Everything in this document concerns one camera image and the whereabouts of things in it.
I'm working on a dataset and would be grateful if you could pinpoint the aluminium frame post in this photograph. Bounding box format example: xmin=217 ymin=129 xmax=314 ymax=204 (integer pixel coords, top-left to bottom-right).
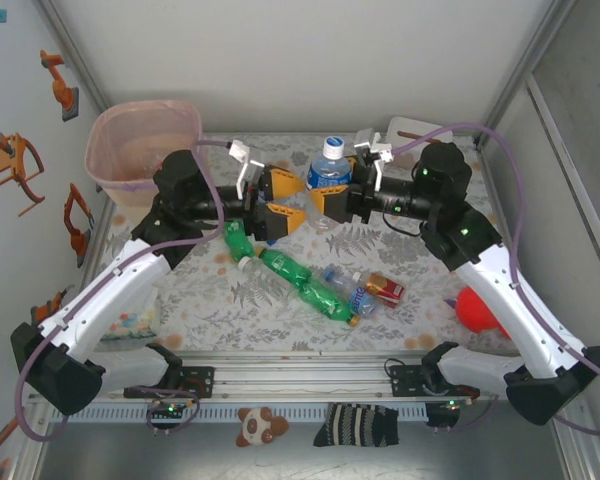
xmin=474 ymin=0 xmax=576 ymax=149
xmin=33 ymin=0 xmax=112 ymax=109

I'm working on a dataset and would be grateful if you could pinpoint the short green soda bottle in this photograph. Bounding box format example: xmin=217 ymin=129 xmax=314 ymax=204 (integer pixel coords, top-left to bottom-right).
xmin=222 ymin=218 xmax=257 ymax=262

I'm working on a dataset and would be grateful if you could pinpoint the white slotted cable duct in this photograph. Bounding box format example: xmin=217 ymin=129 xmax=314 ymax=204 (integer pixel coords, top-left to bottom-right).
xmin=49 ymin=403 xmax=429 ymax=422

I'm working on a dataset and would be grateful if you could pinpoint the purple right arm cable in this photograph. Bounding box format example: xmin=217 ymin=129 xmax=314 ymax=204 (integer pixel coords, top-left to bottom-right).
xmin=387 ymin=122 xmax=600 ymax=436

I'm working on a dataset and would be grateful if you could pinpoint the black striped knit sock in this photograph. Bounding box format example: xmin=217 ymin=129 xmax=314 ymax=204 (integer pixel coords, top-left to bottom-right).
xmin=312 ymin=402 xmax=401 ymax=449

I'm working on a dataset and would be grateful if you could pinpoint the white wet wipes pack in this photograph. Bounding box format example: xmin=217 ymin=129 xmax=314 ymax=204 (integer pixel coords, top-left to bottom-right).
xmin=99 ymin=287 xmax=162 ymax=351

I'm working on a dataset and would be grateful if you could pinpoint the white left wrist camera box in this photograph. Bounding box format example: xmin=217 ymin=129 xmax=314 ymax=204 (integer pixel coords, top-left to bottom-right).
xmin=228 ymin=139 xmax=266 ymax=200

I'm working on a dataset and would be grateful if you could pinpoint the beige mesh waste bin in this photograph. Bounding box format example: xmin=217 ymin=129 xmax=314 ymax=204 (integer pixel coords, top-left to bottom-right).
xmin=83 ymin=98 xmax=212 ymax=224

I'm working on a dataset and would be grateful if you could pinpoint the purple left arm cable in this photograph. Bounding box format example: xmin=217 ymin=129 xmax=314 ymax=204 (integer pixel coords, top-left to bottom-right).
xmin=18 ymin=139 xmax=231 ymax=442

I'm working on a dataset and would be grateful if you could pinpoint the red orange juice carton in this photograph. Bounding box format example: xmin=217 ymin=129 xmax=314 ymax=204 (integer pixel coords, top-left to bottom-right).
xmin=363 ymin=272 xmax=407 ymax=308

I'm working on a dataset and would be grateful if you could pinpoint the orange gripper claw wall sticker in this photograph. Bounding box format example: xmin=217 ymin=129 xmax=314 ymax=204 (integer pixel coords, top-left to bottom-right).
xmin=0 ymin=132 xmax=47 ymax=219

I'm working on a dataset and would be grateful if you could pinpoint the brown white plush toy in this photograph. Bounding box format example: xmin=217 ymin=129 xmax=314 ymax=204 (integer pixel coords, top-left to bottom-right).
xmin=234 ymin=406 xmax=291 ymax=449

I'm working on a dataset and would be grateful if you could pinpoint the green bottle with white logo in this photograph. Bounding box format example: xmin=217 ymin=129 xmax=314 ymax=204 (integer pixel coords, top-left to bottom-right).
xmin=254 ymin=247 xmax=315 ymax=291

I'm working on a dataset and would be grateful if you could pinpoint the long clear bottle white cap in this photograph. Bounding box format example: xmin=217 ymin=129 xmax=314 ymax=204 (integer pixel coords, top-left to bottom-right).
xmin=238 ymin=254 xmax=289 ymax=296

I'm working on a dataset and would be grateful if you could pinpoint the aluminium frame rail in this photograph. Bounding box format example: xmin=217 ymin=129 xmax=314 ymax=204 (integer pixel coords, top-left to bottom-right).
xmin=28 ymin=349 xmax=579 ymax=401

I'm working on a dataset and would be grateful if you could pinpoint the white tissue box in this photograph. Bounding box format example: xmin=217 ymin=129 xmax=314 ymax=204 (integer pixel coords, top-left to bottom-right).
xmin=385 ymin=116 xmax=454 ymax=174

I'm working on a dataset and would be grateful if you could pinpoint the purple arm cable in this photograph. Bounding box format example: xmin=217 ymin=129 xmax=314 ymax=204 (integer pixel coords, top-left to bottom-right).
xmin=18 ymin=139 xmax=231 ymax=442
xmin=387 ymin=122 xmax=600 ymax=436

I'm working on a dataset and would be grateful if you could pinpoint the crushed green bottle gold cap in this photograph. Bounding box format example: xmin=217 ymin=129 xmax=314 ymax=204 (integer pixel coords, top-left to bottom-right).
xmin=297 ymin=277 xmax=360 ymax=331

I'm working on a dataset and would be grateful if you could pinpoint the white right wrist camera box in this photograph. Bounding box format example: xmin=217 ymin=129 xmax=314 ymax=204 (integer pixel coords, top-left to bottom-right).
xmin=353 ymin=127 xmax=395 ymax=191

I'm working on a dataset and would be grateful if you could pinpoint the red plastic toy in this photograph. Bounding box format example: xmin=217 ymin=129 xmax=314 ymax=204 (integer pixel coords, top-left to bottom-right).
xmin=444 ymin=287 xmax=514 ymax=341

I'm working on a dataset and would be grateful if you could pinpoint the clear bottle dark blue label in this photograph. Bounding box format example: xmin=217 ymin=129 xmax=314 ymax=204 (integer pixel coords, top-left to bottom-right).
xmin=305 ymin=134 xmax=355 ymax=232

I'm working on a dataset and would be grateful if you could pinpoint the small circuit board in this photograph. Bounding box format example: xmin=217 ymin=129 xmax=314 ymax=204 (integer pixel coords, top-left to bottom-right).
xmin=426 ymin=399 xmax=469 ymax=429
xmin=147 ymin=399 xmax=187 ymax=420

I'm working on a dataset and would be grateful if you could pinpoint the grey metal side panel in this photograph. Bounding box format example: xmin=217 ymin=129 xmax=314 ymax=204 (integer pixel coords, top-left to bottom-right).
xmin=524 ymin=0 xmax=600 ymax=321

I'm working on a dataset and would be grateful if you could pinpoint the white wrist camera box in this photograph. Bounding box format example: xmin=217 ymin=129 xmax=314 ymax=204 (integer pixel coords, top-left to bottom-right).
xmin=353 ymin=127 xmax=395 ymax=191
xmin=228 ymin=139 xmax=266 ymax=200

